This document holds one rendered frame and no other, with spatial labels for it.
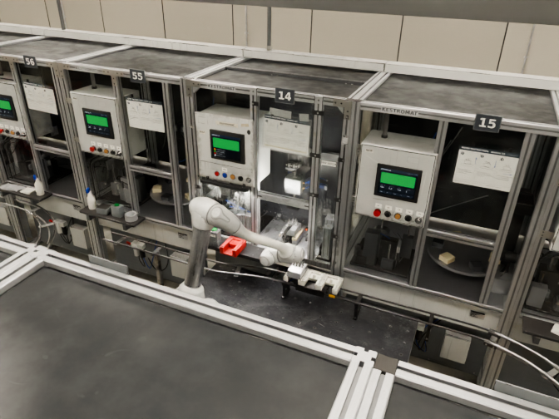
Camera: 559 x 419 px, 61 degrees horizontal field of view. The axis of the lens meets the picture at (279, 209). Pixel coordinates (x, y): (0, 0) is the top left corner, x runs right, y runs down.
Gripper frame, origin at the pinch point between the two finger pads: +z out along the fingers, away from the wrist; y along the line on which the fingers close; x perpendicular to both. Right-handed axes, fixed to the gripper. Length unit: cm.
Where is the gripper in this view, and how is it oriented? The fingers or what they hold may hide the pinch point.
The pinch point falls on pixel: (289, 231)
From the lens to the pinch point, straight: 334.0
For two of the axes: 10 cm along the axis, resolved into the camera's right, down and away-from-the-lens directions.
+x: -9.2, -2.0, 3.5
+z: 4.0, -4.3, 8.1
